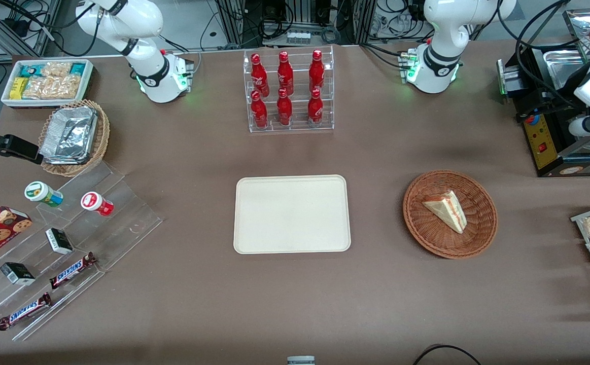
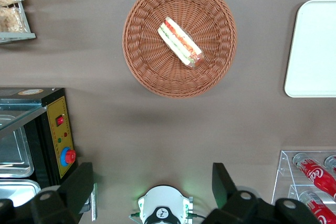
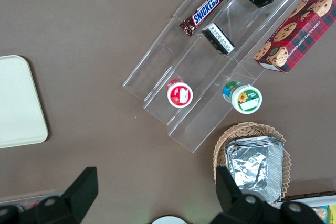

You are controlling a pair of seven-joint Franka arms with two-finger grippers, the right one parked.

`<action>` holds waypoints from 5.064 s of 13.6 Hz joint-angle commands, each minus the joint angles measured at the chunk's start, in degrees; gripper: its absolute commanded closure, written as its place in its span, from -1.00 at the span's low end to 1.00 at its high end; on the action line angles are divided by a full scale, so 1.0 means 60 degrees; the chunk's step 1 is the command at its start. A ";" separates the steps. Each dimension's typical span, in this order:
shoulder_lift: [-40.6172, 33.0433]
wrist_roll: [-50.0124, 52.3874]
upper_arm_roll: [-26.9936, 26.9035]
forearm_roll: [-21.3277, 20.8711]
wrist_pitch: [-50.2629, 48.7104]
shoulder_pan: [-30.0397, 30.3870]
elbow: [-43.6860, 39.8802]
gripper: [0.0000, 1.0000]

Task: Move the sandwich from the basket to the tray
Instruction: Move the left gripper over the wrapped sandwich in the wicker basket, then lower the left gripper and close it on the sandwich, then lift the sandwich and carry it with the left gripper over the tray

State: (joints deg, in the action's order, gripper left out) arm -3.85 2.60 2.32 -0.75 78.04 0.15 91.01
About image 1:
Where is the triangular sandwich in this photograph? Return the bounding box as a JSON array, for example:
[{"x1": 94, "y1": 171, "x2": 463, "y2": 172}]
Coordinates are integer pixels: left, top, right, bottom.
[{"x1": 423, "y1": 190, "x2": 467, "y2": 234}]

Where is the light wicker basket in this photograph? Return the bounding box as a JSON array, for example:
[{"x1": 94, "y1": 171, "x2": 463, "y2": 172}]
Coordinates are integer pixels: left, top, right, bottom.
[{"x1": 38, "y1": 99, "x2": 111, "y2": 177}]

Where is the cream plastic tray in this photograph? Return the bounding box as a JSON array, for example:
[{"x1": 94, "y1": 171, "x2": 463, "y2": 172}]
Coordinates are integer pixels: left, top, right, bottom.
[{"x1": 233, "y1": 175, "x2": 352, "y2": 254}]

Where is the brown wicker basket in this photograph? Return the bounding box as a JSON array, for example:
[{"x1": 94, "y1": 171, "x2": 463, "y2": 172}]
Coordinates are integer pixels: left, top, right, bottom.
[{"x1": 403, "y1": 169, "x2": 498, "y2": 260}]

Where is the green lidded cup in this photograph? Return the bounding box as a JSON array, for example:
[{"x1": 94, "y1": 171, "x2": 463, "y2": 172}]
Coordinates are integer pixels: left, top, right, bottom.
[{"x1": 24, "y1": 181, "x2": 64, "y2": 208}]

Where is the stack of foil trays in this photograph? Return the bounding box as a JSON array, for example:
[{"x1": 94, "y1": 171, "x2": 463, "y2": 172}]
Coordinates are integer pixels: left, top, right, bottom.
[{"x1": 40, "y1": 106, "x2": 98, "y2": 165}]

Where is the white snack bin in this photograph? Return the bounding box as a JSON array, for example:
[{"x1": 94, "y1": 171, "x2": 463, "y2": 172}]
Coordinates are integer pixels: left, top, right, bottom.
[{"x1": 1, "y1": 59, "x2": 94, "y2": 108}]

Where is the yellow snack packet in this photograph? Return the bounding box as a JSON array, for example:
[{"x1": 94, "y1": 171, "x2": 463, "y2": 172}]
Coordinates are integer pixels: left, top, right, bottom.
[{"x1": 10, "y1": 77, "x2": 29, "y2": 100}]

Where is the clear bag of crackers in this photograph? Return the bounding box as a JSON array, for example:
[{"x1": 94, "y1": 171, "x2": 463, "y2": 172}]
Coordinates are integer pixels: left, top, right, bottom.
[
  {"x1": 23, "y1": 75, "x2": 81, "y2": 100},
  {"x1": 41, "y1": 61, "x2": 72, "y2": 78}
]

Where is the red lidded cup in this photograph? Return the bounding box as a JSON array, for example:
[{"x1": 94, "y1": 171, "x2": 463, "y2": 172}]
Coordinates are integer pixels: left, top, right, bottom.
[{"x1": 81, "y1": 191, "x2": 115, "y2": 217}]

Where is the small black white box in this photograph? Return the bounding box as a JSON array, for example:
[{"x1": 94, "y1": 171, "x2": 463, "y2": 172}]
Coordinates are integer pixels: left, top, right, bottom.
[
  {"x1": 45, "y1": 228, "x2": 74, "y2": 256},
  {"x1": 0, "y1": 262, "x2": 37, "y2": 286}
]

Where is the clear acrylic stepped stand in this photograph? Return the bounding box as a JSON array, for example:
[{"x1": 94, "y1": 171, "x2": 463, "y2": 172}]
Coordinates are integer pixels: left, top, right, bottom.
[{"x1": 0, "y1": 161, "x2": 164, "y2": 342}]

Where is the snickers bar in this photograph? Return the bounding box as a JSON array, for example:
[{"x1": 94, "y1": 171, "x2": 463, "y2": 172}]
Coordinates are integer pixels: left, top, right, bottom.
[
  {"x1": 0, "y1": 292, "x2": 53, "y2": 332},
  {"x1": 49, "y1": 252, "x2": 98, "y2": 290}
]

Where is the red cola bottle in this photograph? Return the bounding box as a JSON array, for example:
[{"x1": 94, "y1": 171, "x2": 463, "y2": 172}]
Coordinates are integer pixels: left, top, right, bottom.
[
  {"x1": 277, "y1": 51, "x2": 294, "y2": 95},
  {"x1": 276, "y1": 88, "x2": 293, "y2": 126},
  {"x1": 307, "y1": 89, "x2": 324, "y2": 126},
  {"x1": 309, "y1": 50, "x2": 325, "y2": 93},
  {"x1": 251, "y1": 91, "x2": 269, "y2": 129},
  {"x1": 251, "y1": 53, "x2": 270, "y2": 97}
]

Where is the clear acrylic bottle rack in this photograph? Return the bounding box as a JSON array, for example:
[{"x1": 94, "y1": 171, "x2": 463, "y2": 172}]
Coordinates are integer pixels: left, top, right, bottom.
[{"x1": 243, "y1": 45, "x2": 335, "y2": 133}]

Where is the black food warmer machine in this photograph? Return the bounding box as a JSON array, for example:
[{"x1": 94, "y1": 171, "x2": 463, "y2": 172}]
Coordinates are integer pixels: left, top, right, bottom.
[{"x1": 497, "y1": 9, "x2": 590, "y2": 177}]

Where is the steel pan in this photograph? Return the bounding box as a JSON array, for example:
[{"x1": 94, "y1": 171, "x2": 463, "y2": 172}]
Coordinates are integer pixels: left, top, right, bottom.
[{"x1": 543, "y1": 50, "x2": 588, "y2": 93}]

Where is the black cable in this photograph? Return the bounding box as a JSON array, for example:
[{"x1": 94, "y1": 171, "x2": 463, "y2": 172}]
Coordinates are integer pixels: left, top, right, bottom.
[{"x1": 412, "y1": 344, "x2": 483, "y2": 365}]

